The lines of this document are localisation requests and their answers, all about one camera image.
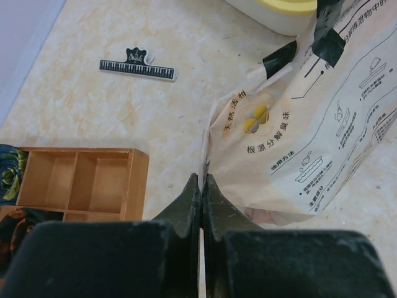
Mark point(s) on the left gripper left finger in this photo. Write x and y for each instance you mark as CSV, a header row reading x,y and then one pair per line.
x,y
156,258

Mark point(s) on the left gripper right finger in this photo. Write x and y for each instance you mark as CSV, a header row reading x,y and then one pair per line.
x,y
243,259

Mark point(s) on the pink cat litter bag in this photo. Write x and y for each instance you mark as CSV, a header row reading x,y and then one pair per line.
x,y
283,144

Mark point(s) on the black bag sealing clip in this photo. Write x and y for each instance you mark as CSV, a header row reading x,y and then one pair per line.
x,y
138,63

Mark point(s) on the yellow litter box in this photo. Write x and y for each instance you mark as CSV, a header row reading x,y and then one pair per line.
x,y
286,17

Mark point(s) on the wooden compartment tray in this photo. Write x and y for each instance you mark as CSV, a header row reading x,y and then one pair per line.
x,y
84,184

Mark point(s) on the black orange rolled item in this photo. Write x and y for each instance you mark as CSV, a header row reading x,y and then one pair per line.
x,y
16,225

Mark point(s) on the black green rolled item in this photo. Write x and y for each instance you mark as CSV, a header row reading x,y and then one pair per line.
x,y
13,163

